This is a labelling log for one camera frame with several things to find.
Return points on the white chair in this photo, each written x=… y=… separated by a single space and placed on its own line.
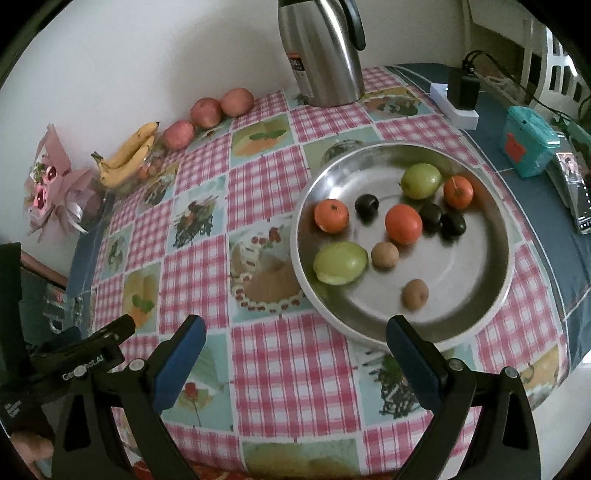
x=561 y=64

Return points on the green apple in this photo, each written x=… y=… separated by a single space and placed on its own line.
x=420 y=181

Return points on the white power strip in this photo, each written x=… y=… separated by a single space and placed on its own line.
x=461 y=117

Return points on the glass mug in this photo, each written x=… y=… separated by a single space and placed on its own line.
x=64 y=307

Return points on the steel thermos jug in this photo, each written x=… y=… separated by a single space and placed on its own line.
x=323 y=50

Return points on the red apple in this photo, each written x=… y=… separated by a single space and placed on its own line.
x=237 y=101
x=178 y=134
x=206 y=112

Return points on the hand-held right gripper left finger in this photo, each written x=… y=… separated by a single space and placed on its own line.
x=180 y=364

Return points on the orange tangerine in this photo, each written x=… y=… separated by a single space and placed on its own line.
x=331 y=215
x=403 y=224
x=458 y=192

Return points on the brown kiwi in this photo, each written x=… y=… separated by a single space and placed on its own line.
x=384 y=255
x=415 y=294

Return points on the black power adapter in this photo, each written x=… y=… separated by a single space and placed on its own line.
x=463 y=90

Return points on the steel basin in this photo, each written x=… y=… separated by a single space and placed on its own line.
x=461 y=277

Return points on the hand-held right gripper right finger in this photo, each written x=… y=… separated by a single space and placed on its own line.
x=413 y=364

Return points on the pinkish wooden rail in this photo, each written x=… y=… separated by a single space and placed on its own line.
x=44 y=270

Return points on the pink checkered tablecloth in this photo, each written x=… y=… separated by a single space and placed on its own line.
x=295 y=369

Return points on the dark plum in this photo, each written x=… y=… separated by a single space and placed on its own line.
x=454 y=226
x=429 y=216
x=366 y=206

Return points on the pink flower bouquet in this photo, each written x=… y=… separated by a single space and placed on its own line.
x=55 y=194

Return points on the teal tissue pack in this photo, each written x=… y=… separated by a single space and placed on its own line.
x=528 y=143

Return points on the green jujube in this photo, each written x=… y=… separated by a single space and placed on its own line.
x=340 y=263

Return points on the yellow banana bunch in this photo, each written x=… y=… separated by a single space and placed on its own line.
x=127 y=159

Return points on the glossy dark packet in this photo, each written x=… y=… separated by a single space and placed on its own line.
x=575 y=194

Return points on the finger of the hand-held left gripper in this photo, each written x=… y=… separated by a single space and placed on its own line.
x=117 y=328

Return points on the person's left hand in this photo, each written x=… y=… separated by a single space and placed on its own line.
x=33 y=450

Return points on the teal plastic item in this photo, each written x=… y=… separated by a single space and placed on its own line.
x=579 y=134

